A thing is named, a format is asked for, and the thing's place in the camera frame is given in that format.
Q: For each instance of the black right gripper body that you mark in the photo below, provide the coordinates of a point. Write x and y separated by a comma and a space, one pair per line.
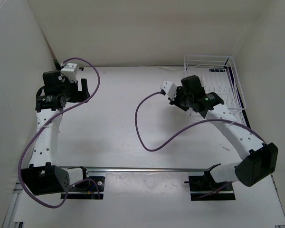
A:
182, 100

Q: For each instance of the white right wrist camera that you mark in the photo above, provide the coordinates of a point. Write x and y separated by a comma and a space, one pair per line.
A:
169, 88

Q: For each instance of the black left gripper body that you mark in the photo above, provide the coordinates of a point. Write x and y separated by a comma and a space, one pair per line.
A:
71, 91

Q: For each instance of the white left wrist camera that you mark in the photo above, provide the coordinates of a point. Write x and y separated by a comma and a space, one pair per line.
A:
69, 69

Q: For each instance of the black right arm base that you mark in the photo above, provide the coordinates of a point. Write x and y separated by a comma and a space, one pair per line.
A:
204, 188

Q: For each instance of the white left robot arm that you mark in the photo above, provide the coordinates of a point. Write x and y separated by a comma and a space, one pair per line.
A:
43, 175

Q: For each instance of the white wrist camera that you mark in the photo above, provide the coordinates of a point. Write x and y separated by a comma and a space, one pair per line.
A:
169, 88
69, 69

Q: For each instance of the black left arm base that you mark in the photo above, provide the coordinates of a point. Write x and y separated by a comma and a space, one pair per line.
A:
93, 186

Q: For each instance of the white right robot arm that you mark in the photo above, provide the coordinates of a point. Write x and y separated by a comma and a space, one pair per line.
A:
258, 159

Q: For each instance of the aluminium table rail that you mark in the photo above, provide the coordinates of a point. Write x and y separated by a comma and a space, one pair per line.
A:
131, 169

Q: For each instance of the white wire dish rack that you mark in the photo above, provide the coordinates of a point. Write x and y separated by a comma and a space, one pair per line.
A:
218, 74

